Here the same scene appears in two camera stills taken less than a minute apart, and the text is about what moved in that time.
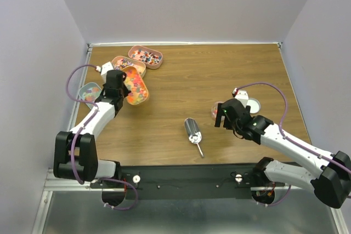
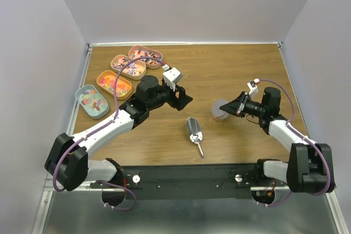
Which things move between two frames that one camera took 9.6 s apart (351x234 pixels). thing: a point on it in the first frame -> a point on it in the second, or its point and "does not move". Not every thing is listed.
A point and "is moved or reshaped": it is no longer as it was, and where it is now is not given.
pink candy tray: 153,59 does not move
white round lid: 254,104 is moved or reshaped
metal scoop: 193,131 does not move
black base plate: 206,181 does not move
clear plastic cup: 214,109 is moved or reshaped
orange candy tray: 139,94 is moved or reshaped
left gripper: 126,91 -> 183,101
